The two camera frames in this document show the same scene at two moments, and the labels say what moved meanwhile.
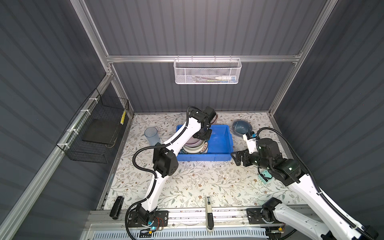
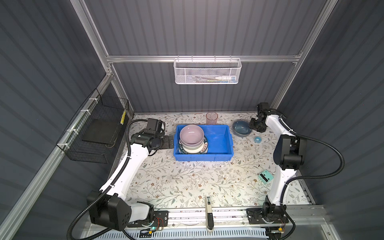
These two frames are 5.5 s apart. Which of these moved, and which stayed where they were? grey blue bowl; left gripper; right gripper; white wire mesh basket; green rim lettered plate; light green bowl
Moved: right gripper; left gripper
Stayed: green rim lettered plate; grey blue bowl; white wire mesh basket; light green bowl
